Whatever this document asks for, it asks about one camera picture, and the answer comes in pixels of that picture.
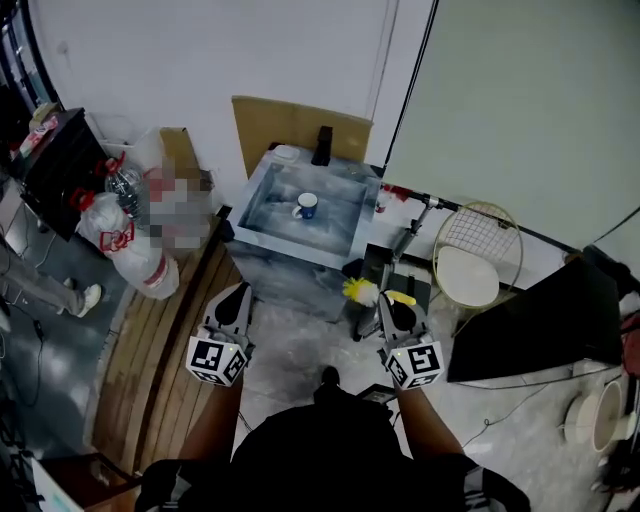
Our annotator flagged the black faucet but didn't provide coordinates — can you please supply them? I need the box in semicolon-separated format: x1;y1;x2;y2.
310;125;334;168

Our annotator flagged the clear water jug red handle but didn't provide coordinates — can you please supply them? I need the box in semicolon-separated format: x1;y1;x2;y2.
73;188;137;252
103;153;149;222

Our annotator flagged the blue and white mug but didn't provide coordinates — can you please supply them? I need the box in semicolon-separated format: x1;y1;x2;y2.
290;192;320;222

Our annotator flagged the person's left forearm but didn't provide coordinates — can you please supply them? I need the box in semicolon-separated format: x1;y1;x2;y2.
176;372;247;465

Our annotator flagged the person's right forearm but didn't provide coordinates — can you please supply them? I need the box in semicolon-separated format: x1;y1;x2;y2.
394;383;470;460

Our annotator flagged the yellow dish brush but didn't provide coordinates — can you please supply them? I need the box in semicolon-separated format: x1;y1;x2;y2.
341;276;418;308

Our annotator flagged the small red white container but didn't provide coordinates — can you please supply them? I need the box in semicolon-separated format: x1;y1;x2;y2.
376;184;409;215

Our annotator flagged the stainless steel sink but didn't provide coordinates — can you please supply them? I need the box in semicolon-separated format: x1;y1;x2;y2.
226;143;385;322

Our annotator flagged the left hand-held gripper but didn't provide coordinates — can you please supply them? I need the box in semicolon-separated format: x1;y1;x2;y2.
185;281;257;389

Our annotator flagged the brown cardboard sheet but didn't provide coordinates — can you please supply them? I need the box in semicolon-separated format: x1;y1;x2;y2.
230;95;376;180

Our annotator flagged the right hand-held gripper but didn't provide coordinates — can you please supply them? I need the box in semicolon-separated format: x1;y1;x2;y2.
376;293;447;392

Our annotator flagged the wooden slat platform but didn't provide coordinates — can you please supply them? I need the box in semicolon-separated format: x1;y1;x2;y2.
91;218;247;475

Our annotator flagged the person's black shirt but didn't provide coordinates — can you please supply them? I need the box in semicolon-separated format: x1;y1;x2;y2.
133;388;532;512

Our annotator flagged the cardboard box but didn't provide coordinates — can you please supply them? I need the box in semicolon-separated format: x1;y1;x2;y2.
158;126;202;174

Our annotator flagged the black floor cable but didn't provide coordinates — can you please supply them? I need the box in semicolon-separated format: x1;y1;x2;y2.
460;380;577;448

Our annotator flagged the white foam box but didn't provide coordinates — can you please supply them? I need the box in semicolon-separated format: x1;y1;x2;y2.
98;126;167;167

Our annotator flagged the black cabinet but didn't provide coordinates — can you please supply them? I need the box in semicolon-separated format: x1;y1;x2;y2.
8;106;115;242

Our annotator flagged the black monitor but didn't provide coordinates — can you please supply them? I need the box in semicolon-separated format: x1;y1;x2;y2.
446;256;625;385

